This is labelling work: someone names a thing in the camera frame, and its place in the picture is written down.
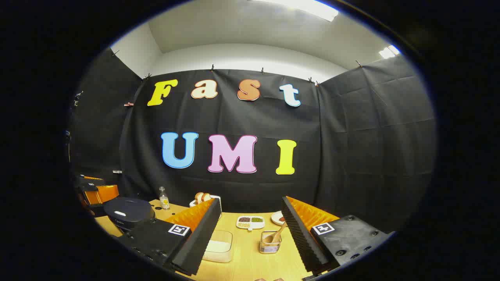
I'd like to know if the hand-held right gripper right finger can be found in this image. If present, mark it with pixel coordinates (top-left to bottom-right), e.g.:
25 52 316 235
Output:
281 196 395 276

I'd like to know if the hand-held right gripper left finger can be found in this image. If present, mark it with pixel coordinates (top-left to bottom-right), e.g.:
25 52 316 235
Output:
116 198 222 277

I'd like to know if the wooden spoon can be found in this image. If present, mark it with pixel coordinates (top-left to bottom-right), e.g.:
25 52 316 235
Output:
270 222 288 244

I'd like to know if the dark grey rice cooker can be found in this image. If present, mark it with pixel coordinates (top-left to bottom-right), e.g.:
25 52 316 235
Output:
104 197 155 231

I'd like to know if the metal wire chopstick holder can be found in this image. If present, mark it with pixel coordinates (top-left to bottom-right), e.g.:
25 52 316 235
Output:
259 230 282 254

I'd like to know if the clear plastic container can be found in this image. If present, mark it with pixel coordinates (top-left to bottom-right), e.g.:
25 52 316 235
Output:
202 229 234 263

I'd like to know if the white toaster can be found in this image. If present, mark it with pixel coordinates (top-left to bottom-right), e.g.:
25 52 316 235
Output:
189 193 222 213

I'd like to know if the white divided bean dish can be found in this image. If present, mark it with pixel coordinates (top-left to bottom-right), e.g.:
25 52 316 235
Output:
236 216 265 231

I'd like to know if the black backdrop cloth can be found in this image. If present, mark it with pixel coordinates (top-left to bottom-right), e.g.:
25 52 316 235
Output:
68 49 437 235

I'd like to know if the small ceiling light panel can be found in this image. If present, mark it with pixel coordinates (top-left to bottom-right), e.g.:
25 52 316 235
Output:
378 45 401 59

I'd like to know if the long ceiling light panel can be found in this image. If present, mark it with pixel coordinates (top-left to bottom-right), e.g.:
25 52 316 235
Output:
250 0 339 22

